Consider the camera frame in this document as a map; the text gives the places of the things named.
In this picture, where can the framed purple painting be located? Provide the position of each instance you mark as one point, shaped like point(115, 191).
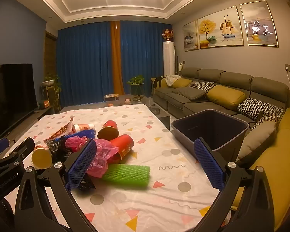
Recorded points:
point(259, 24)

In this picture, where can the blue curtain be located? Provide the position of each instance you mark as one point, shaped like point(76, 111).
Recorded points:
point(145, 53)
point(83, 62)

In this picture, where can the black plastic bag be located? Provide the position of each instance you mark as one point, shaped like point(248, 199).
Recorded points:
point(59, 149)

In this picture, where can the white standing air conditioner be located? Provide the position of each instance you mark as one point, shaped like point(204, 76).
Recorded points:
point(168, 58)

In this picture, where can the wall socket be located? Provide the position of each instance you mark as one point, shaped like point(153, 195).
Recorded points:
point(287, 67)

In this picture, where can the red snack wrapper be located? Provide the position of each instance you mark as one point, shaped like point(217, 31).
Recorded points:
point(62, 131)

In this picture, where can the white cloth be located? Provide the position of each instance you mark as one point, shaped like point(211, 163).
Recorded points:
point(172, 79)

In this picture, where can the small yellow cushion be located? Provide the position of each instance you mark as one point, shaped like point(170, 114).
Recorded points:
point(181, 83)

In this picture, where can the white and orange paper cup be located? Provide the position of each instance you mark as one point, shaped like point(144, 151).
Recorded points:
point(83, 127)

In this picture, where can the small framed painting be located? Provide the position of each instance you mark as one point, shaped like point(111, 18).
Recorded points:
point(190, 36)

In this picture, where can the trailing potted plant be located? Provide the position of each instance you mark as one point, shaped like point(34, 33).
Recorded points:
point(53, 84)

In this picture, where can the black and white patterned cushion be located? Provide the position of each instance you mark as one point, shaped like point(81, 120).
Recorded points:
point(256, 107)
point(203, 85)
point(264, 120)

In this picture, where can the black television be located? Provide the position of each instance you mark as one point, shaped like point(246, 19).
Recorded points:
point(9, 96)

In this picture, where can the wooden cabinet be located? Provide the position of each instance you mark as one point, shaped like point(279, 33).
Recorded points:
point(50, 53)

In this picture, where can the large grey cushion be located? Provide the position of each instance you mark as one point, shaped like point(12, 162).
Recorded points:
point(258, 137)

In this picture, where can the dark grey trash bin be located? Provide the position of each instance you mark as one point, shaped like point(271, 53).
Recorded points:
point(207, 125)

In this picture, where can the dark coffee table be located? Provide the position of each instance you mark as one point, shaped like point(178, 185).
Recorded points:
point(140, 100)

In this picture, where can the potted plant in dark pot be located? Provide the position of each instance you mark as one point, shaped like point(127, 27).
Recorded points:
point(136, 83)

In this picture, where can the orange curtain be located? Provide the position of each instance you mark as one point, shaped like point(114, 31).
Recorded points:
point(117, 58)

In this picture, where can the pink and blue brush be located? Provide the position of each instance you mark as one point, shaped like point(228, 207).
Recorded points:
point(87, 133)

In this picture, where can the grey television cabinet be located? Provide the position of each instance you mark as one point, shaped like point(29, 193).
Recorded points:
point(38, 114)

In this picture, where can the framed sailboat painting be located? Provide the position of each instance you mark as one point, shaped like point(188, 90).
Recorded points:
point(220, 27)

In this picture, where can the small orange lantern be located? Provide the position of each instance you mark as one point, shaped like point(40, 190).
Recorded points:
point(44, 104)

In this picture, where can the pink plastic bag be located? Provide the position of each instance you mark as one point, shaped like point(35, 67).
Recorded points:
point(102, 154)

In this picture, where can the patterned white tablecloth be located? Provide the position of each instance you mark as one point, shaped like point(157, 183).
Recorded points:
point(140, 198)

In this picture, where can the flat grey cushion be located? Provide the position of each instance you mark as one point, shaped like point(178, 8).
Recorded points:
point(189, 93)

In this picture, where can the grey and yellow sofa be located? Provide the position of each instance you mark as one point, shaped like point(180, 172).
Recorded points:
point(198, 106)

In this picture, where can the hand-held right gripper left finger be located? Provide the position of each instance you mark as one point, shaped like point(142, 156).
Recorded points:
point(81, 164)

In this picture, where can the orange flower arrangement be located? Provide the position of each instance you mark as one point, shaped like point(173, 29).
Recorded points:
point(168, 34)

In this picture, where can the large yellow cushion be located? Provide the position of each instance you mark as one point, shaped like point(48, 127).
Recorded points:
point(226, 98)

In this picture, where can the flat printed box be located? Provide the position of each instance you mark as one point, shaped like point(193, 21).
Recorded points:
point(111, 97)

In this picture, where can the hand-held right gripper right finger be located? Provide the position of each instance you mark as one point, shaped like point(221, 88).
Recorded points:
point(209, 164)

